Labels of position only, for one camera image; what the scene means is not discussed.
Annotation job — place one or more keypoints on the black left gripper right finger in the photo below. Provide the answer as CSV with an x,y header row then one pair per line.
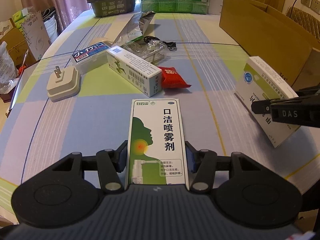
x,y
242,170

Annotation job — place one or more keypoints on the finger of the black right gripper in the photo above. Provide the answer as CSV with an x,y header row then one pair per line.
x,y
302,110
308,91

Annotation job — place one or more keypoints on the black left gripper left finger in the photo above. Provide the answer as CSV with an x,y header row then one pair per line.
x,y
108,163

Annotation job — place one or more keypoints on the white green throat spray box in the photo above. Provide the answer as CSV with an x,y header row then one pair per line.
x,y
156,152

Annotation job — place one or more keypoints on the red snack packet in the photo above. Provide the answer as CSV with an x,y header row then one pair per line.
x,y
171,79

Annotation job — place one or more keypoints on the white power adapter plug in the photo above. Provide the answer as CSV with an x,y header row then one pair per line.
x,y
63,83

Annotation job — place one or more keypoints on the long white green box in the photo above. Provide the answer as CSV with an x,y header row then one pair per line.
x,y
145,76

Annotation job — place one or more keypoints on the clear box blue label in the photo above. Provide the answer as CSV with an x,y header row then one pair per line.
x,y
89,58

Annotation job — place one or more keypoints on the clear plastic tray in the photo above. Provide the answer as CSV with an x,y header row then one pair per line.
x,y
153,51

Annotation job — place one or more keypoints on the silver foil bag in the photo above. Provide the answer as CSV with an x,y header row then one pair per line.
x,y
135,28

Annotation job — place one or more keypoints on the quilted brown chair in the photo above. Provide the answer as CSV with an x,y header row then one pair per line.
x,y
304,19

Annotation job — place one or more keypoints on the crumpled plastic bag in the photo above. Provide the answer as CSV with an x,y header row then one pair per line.
x,y
8,71

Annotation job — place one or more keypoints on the grey cardboard sheet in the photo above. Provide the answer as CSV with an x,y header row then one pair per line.
x,y
36,34

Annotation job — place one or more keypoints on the brown cardboard hanger box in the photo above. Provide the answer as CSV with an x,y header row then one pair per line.
x,y
16,44

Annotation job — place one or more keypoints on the green tissue pack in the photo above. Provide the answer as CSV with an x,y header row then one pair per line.
x,y
180,6

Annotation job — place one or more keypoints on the green tissue boxes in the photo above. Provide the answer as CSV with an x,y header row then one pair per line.
x,y
21,16

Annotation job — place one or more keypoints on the wall power socket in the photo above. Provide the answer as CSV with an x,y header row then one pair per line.
x,y
314,5

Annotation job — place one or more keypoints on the red handled screwdriver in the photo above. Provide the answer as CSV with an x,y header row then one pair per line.
x,y
23,66

